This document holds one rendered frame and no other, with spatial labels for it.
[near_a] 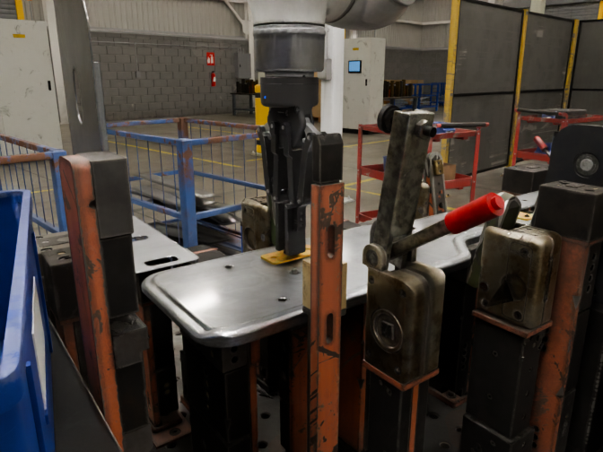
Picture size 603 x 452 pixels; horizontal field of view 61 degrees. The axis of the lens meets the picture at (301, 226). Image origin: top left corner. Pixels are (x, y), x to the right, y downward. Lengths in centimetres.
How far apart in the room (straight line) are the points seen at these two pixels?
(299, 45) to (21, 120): 807
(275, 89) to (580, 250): 41
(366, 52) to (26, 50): 637
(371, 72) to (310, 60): 1067
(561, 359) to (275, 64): 52
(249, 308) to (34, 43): 825
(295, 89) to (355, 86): 1084
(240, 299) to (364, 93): 1080
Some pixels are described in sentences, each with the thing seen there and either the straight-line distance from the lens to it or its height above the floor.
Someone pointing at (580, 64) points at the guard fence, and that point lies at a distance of 857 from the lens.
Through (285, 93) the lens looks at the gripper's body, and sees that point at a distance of 64.
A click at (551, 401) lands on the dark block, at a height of 83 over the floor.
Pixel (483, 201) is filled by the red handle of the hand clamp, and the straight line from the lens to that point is 47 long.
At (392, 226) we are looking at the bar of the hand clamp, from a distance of 53.
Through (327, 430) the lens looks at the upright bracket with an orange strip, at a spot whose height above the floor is 89.
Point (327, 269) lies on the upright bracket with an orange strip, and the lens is 48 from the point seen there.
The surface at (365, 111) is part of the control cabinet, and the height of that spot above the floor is 49.
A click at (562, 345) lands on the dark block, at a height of 92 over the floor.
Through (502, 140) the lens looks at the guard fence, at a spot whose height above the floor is 48.
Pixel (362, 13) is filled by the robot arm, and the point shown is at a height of 133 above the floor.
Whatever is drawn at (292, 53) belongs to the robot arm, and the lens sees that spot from 64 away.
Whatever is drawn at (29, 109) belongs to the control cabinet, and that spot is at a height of 76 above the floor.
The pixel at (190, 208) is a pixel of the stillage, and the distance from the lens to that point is 263.
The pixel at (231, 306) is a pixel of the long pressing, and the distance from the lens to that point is 58.
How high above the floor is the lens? 125
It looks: 17 degrees down
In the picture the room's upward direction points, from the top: straight up
